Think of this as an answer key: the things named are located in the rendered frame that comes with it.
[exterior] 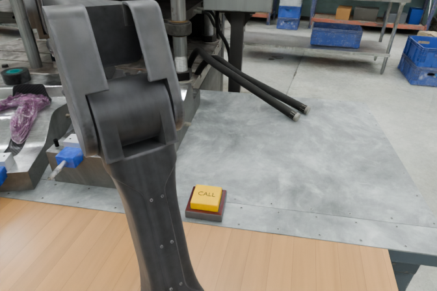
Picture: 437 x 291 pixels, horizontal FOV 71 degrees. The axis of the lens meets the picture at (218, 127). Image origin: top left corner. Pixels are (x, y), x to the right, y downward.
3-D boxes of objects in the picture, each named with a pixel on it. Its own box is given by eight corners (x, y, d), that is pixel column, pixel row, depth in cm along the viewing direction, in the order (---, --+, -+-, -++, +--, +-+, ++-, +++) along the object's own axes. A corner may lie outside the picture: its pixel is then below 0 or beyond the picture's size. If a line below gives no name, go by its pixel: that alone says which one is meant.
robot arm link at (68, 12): (19, -20, 41) (53, 19, 19) (88, -22, 46) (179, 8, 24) (43, 67, 48) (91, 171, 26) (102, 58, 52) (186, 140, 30)
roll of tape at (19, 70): (21, 86, 99) (17, 75, 97) (-2, 84, 99) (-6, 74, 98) (36, 77, 106) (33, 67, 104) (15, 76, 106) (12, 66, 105)
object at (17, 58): (194, 97, 137) (193, 82, 133) (-57, 77, 154) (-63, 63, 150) (221, 47, 209) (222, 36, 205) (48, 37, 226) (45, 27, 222)
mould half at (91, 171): (156, 193, 72) (150, 146, 65) (54, 181, 75) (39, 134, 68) (200, 103, 114) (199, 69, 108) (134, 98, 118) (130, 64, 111)
